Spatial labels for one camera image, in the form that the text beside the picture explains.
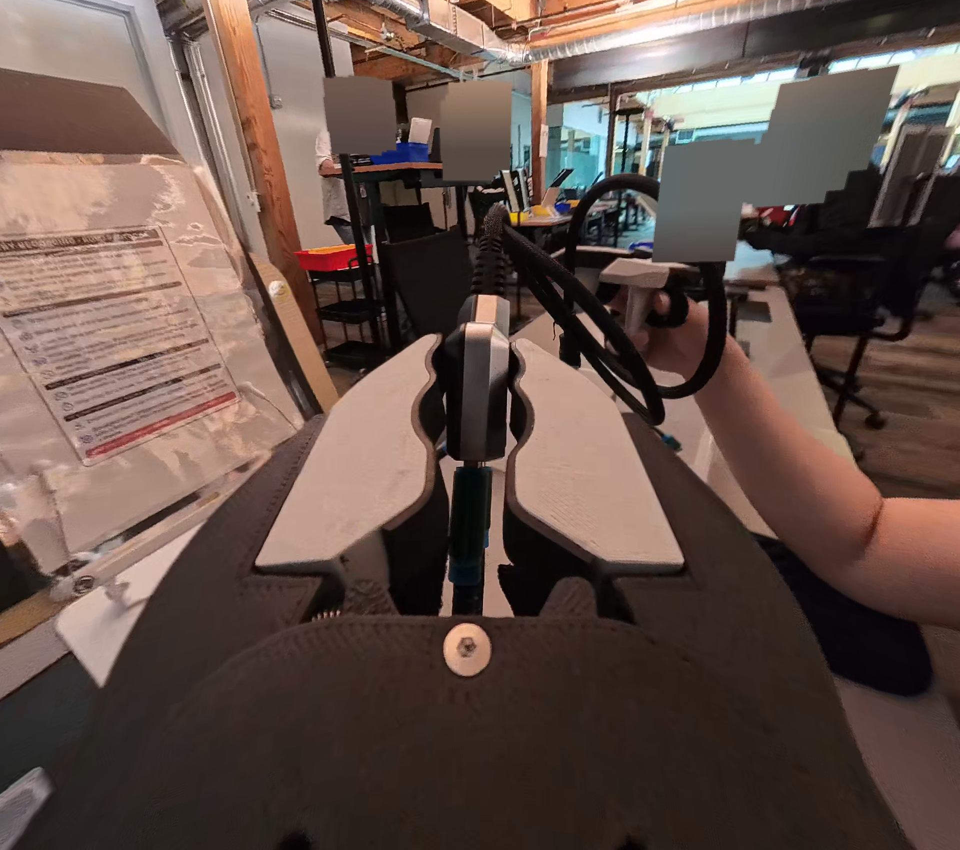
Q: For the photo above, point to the blue storage bins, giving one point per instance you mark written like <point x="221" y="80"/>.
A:
<point x="409" y="153"/>

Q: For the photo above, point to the black fabric chair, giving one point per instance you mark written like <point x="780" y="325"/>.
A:
<point x="420" y="288"/>

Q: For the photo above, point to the person's right hand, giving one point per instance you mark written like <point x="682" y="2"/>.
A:
<point x="679" y="351"/>

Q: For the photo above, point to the person's right forearm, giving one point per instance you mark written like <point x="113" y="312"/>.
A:
<point x="825" y="490"/>

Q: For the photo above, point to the white bracket plate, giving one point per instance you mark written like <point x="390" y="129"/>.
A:
<point x="105" y="617"/>

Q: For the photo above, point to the black office chair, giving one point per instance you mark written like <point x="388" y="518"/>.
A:
<point x="862" y="265"/>

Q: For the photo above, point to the red and yellow bin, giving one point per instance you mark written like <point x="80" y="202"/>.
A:
<point x="322" y="263"/>

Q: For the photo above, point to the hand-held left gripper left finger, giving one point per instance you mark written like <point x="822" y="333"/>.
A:
<point x="352" y="468"/>

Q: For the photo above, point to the dark grey hdmi switch box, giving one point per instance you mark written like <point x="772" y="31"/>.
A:
<point x="480" y="385"/>

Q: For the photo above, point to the wooden post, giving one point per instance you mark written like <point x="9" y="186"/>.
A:
<point x="240" y="115"/>

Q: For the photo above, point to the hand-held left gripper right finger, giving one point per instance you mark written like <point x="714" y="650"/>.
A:
<point x="592" y="483"/>

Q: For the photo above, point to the white door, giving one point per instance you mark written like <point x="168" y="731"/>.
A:
<point x="75" y="40"/>

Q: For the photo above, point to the person's dark clothing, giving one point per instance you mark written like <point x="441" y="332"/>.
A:
<point x="862" y="625"/>

